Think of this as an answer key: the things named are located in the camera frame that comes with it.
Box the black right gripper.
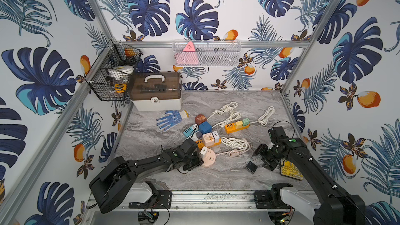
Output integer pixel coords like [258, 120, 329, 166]
[250, 143, 282, 168]

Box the orange power strip front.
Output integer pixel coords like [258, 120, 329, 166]
[196, 138, 221, 150]

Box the orange power strip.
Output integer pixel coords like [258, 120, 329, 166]
[196, 138, 221, 150]
[224, 121, 250, 134]

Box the white plug adapter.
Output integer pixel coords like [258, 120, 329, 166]
[200, 147, 208, 158]

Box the black plug adapter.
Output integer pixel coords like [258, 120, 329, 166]
[245, 161, 258, 175]

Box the round pink power socket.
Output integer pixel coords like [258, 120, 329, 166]
[201, 149, 216, 168]

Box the white 66W charger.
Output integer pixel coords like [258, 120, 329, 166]
[212, 131, 221, 144]

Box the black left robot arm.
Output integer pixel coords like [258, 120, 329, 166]
[89, 139, 204, 214]

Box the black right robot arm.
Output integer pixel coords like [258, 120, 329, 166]
[254, 127, 366, 225]

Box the white USB socket strip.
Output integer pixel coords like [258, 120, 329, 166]
[191, 131, 203, 142]

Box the teal USB socket strip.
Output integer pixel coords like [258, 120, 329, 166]
[183, 124, 198, 138]

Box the blue cube socket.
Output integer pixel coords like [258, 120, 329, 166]
[199, 121, 212, 134]

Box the red cube socket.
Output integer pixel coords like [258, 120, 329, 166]
[195, 114, 207, 125]

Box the green plug adapter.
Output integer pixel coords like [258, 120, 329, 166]
[242, 118, 250, 127]

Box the yellow plug adapter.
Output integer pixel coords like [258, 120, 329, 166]
[235, 121, 243, 129]

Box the blue work glove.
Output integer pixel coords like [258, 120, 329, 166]
[156, 110, 189, 131]

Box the orange power strip rear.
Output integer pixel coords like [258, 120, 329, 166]
[224, 121, 250, 134]

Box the brown lid storage box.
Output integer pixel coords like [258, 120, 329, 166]
[127, 72, 182, 111]

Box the pink triangle item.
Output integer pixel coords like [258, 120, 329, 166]
[175, 41, 200, 66]

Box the white coiled cable front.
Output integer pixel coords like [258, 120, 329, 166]
[221, 136, 251, 151]

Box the white coiled cable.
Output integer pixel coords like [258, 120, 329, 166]
[207, 101, 239, 122]
[221, 136, 251, 151]
[211, 112, 242, 129]
[249, 105, 276, 127]

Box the pink socket cable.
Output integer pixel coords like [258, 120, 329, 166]
[215, 145, 252, 158]

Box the white coiled cable right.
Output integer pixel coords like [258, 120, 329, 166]
[249, 105, 276, 127]

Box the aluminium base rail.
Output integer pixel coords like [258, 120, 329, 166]
[84, 189, 341, 212]

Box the white coiled cable middle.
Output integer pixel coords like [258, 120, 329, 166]
[211, 112, 242, 129]

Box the white coiled cable rear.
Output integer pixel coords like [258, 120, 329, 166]
[207, 101, 239, 122]

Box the white mesh wall shelf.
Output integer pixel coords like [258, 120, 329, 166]
[172, 40, 242, 67]

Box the black wire basket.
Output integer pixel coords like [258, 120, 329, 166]
[84, 40, 143, 102]

